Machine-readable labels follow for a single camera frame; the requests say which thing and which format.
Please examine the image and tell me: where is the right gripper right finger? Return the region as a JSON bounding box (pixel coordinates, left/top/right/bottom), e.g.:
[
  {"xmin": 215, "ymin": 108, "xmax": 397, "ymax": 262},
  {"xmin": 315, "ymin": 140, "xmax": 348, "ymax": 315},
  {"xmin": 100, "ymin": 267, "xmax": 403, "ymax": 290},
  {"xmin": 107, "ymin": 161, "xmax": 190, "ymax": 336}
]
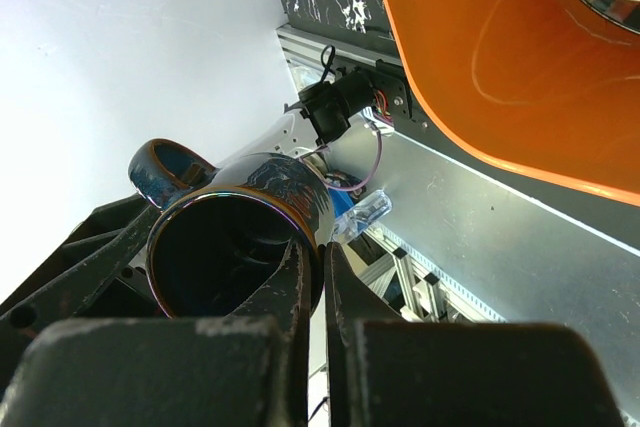
[{"xmin": 324, "ymin": 243, "xmax": 622, "ymax": 426}]

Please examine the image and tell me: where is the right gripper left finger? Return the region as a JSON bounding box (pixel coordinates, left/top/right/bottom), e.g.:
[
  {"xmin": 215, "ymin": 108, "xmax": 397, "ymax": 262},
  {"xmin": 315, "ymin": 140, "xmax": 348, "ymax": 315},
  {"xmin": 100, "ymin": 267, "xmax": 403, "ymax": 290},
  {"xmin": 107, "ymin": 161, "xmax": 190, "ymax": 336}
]
[{"xmin": 1, "ymin": 195, "xmax": 310, "ymax": 426}]

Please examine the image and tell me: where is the dark blue small cup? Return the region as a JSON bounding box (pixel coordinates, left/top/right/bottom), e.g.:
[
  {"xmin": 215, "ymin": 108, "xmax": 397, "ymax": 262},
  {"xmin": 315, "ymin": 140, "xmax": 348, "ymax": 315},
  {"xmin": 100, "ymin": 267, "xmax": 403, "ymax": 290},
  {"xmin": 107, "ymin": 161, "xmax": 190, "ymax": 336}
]
[{"xmin": 128, "ymin": 139, "xmax": 335, "ymax": 318}]

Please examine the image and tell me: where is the orange plastic dish bin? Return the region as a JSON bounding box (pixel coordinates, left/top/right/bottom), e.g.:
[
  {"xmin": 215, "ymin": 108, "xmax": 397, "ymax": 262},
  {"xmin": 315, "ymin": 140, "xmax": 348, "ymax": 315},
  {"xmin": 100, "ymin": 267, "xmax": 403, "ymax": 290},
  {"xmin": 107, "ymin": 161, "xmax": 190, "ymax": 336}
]
[{"xmin": 384, "ymin": 0, "xmax": 639, "ymax": 205}]

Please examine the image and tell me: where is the black striped cream plate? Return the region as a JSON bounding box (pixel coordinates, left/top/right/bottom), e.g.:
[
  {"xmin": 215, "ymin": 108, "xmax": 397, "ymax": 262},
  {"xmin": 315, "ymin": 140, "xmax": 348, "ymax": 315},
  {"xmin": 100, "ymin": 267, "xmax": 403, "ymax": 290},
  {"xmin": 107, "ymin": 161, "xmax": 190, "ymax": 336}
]
[{"xmin": 580, "ymin": 0, "xmax": 639, "ymax": 36}]

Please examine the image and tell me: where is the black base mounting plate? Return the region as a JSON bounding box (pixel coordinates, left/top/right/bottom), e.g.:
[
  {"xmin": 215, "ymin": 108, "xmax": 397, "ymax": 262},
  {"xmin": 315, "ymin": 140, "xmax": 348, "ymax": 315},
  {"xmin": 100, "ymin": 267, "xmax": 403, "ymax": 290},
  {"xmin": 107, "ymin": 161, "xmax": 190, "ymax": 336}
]
[{"xmin": 332, "ymin": 49, "xmax": 431, "ymax": 133}]

